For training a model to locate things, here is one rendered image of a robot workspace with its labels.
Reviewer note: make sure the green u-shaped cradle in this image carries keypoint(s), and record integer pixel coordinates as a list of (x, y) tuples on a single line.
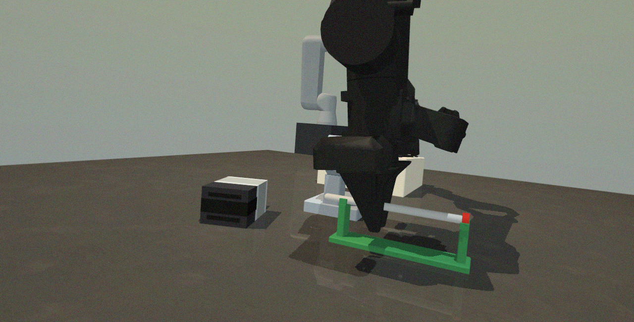
[(457, 262)]

